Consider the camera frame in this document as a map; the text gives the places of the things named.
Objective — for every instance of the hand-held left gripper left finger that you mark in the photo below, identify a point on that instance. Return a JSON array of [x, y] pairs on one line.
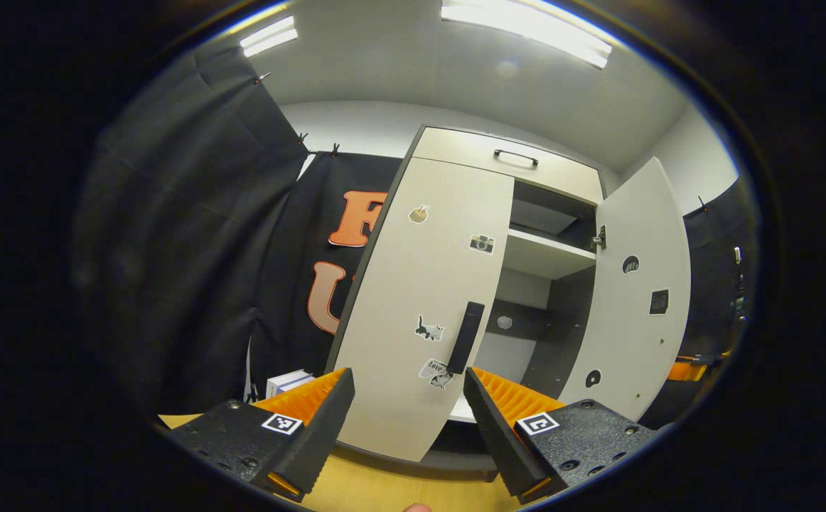
[[322, 434]]

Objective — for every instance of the white cabinet shelf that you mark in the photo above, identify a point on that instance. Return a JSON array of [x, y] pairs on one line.
[[541, 254], [461, 411]]

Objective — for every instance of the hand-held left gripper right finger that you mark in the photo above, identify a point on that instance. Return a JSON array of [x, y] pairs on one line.
[[498, 441]]

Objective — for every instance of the white cabinet bottom shelf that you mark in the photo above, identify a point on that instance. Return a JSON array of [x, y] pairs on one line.
[[461, 411]]

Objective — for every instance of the cream double-door shoe cabinet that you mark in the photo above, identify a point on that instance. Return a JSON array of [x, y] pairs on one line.
[[562, 334]]

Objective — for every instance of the metal door hinge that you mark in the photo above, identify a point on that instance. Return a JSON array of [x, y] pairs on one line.
[[599, 238]]

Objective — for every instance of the cream cabinet drawer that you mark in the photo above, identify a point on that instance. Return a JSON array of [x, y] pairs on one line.
[[456, 149]]

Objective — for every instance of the white and blue box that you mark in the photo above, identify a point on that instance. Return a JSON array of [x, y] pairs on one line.
[[288, 382]]

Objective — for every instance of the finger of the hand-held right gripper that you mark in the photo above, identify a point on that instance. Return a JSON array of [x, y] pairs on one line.
[[687, 370]]

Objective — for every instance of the small ceiling light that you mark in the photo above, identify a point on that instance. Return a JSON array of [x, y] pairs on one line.
[[269, 35]]

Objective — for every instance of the cream cabinet door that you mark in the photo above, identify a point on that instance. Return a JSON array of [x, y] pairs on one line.
[[413, 270], [633, 334]]

